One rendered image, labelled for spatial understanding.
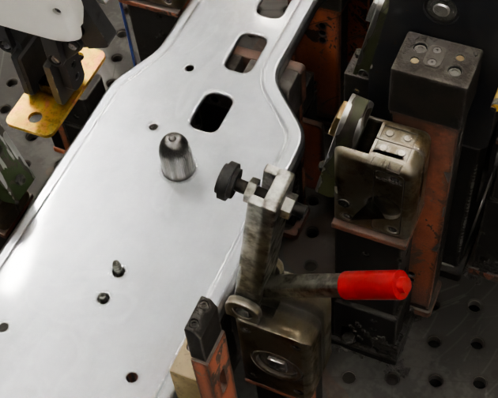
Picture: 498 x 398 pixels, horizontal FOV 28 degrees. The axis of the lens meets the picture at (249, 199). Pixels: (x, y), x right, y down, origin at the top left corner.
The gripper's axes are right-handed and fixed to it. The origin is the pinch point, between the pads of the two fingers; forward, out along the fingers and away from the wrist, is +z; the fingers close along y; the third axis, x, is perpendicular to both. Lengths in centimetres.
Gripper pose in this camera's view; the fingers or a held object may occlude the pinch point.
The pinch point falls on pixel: (48, 65)
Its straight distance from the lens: 70.3
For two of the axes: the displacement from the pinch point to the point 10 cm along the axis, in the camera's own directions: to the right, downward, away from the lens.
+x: -4.0, 7.7, -5.0
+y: -9.1, -2.9, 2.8
